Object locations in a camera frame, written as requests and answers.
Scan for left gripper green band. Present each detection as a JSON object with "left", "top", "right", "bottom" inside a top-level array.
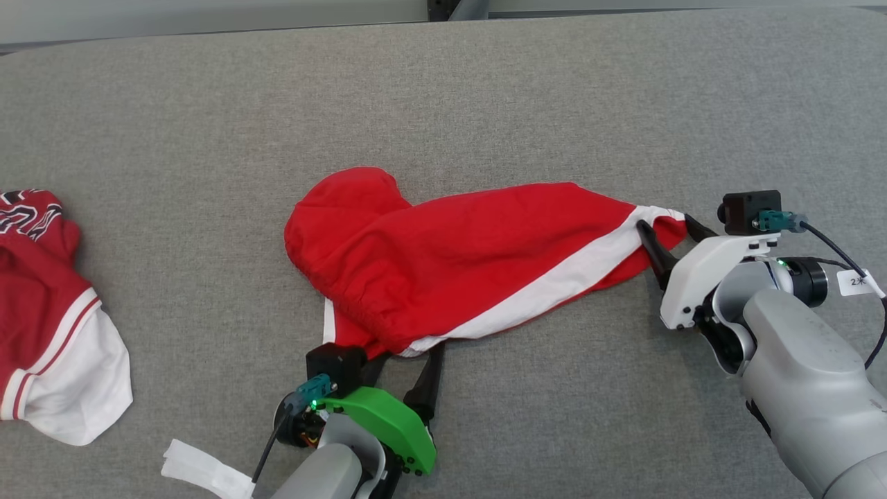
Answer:
[{"left": 275, "top": 343, "right": 446, "bottom": 477}]

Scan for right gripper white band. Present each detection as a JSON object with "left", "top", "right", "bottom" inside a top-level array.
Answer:
[{"left": 636, "top": 213, "right": 781, "bottom": 330}]

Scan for red shorts with white stripe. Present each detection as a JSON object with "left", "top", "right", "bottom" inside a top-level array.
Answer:
[{"left": 284, "top": 166, "right": 688, "bottom": 360}]

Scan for red jersey with black lettering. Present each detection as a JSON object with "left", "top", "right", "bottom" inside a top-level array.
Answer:
[{"left": 0, "top": 189, "right": 134, "bottom": 446}]

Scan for grey fabric sofa cushion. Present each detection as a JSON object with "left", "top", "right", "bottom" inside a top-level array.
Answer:
[{"left": 0, "top": 7, "right": 887, "bottom": 499}]

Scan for teal left cable connector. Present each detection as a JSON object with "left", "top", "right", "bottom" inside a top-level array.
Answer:
[{"left": 296, "top": 374, "right": 335, "bottom": 415}]

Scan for teal cable connector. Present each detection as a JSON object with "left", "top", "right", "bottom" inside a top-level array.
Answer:
[
  {"left": 296, "top": 374, "right": 335, "bottom": 415},
  {"left": 759, "top": 210, "right": 809, "bottom": 234}
]

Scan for teal right cable connector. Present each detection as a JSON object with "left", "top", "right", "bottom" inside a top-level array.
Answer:
[{"left": 759, "top": 210, "right": 809, "bottom": 234}]

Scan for thick left camera cable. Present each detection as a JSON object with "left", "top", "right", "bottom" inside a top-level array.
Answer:
[{"left": 251, "top": 408, "right": 300, "bottom": 484}]

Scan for black right camera cable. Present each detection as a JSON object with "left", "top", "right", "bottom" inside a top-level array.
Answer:
[{"left": 797, "top": 220, "right": 887, "bottom": 369}]

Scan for white tag on right cable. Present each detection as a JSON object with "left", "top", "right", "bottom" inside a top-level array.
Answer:
[{"left": 836, "top": 269, "right": 882, "bottom": 298}]

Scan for white tape on left cable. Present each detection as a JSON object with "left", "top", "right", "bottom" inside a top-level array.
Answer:
[{"left": 161, "top": 439, "right": 256, "bottom": 499}]

